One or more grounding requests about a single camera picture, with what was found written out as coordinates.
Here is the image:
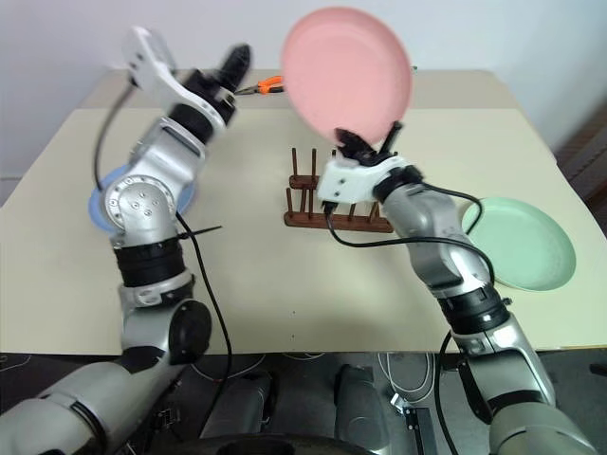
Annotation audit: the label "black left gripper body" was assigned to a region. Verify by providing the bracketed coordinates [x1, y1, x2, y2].
[182, 68, 238, 126]

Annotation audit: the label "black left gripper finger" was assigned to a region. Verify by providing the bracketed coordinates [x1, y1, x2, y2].
[216, 44, 244, 87]
[227, 44, 252, 93]

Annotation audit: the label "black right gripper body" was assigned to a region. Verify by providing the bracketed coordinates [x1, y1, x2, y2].
[341, 150, 397, 166]

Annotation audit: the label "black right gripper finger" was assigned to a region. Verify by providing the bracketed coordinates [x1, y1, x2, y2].
[334, 127, 377, 158]
[382, 121, 404, 153]

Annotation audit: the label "pink plate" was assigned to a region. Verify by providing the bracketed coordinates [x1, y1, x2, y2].
[279, 6, 414, 146]

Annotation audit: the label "wooden dish rack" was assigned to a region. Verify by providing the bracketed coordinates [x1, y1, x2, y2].
[283, 147, 396, 235]

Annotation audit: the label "black zip tie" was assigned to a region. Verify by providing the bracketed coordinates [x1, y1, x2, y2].
[176, 225, 225, 241]

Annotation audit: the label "blue plate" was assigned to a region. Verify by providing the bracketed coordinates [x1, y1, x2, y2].
[87, 165, 198, 236]

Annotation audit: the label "green plate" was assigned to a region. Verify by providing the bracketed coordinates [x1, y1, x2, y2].
[460, 196, 578, 292]

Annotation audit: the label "brown wooden furniture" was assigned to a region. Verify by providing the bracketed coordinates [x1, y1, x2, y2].
[554, 104, 607, 201]

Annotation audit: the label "dark rounded grey shape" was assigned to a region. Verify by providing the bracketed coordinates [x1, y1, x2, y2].
[198, 369, 274, 440]
[333, 363, 387, 451]

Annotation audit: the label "black box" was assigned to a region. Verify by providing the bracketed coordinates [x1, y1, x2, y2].
[404, 406, 435, 455]

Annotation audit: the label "orange handled pliers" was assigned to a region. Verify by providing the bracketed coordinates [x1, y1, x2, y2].
[236, 74, 286, 97]

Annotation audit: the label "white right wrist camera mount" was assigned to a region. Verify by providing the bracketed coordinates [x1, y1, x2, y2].
[316, 154, 410, 206]

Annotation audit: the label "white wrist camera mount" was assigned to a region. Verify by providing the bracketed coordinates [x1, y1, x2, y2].
[316, 154, 410, 206]
[121, 26, 234, 139]

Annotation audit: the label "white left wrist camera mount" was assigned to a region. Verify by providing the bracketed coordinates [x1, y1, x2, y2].
[121, 26, 234, 139]

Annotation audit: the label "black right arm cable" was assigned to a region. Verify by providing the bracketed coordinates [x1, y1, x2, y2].
[322, 184, 497, 455]

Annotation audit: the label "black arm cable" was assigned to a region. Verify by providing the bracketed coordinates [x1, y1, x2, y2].
[322, 184, 497, 455]
[92, 78, 235, 440]

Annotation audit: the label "white cable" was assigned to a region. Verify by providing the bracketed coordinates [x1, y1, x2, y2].
[377, 351, 435, 397]

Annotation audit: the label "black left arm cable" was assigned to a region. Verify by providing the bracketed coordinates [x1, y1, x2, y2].
[92, 78, 235, 440]

